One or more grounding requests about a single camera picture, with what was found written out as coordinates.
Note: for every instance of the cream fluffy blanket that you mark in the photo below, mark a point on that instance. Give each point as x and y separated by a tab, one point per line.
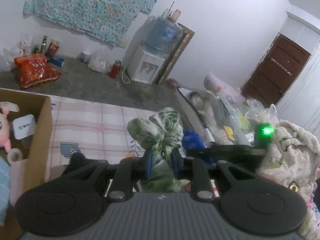
293	161

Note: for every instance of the teal floral wall cloth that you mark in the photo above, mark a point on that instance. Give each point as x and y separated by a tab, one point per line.
106	20

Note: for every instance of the white water dispenser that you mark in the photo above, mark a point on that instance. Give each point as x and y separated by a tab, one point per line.
144	66

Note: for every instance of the plush doll red dress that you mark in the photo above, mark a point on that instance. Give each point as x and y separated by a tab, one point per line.
78	160

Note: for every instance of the checkered bed sheet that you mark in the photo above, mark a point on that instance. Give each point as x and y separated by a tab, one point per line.
96	130

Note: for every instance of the pink cloth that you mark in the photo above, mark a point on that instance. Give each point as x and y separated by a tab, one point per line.
17	177

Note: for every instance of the pink plush toy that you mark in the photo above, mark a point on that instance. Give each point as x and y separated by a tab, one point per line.
5	130

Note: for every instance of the red snack bag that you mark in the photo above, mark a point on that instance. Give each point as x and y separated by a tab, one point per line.
35	70

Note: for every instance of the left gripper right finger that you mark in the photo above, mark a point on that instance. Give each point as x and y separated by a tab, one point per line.
195	170

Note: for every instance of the brown cardboard box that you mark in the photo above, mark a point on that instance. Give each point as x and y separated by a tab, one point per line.
34	148

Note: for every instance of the blue water jug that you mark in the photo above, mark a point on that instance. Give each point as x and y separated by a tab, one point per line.
163	37

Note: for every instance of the white small box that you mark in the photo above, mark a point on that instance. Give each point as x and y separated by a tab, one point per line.
24	126

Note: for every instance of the white plastic bag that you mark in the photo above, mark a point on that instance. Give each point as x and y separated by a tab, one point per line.
100	61

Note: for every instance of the light blue towel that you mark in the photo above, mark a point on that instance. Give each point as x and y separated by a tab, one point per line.
4	189

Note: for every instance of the red thermos bottle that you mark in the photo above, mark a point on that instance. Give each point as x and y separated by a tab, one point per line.
115	69

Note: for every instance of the tape roll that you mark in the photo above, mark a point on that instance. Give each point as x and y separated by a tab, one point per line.
14	155

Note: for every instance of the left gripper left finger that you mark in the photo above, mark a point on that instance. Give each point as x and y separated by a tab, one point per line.
126	175

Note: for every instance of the blue tissue pack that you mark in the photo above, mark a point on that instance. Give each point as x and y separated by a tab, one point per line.
192	141

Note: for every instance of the brown wooden door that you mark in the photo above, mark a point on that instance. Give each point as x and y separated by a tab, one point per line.
277	72

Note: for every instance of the green fabric scrunchie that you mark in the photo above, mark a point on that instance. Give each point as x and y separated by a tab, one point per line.
161	133

